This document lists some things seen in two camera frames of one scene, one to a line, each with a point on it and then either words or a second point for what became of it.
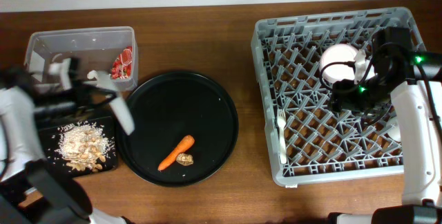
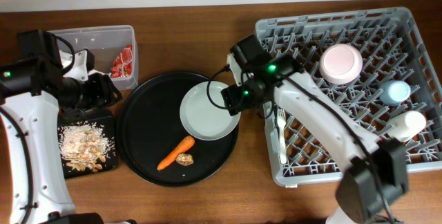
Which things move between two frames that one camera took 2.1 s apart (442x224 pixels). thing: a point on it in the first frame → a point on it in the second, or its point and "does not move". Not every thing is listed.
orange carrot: [186, 142] does not move
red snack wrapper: [122, 66] does not move
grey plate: [119, 106] → [202, 119]
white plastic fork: [282, 115] does not move
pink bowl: [338, 52] does not move
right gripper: [341, 99] → [233, 100]
